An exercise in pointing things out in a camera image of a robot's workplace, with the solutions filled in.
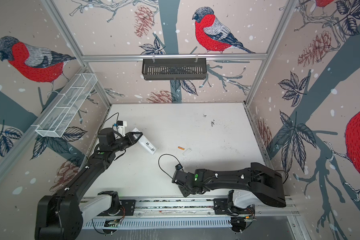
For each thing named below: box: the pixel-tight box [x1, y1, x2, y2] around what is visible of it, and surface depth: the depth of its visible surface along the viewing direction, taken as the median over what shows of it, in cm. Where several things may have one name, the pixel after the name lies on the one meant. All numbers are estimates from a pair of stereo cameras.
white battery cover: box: [182, 147, 192, 157], surface depth 96 cm
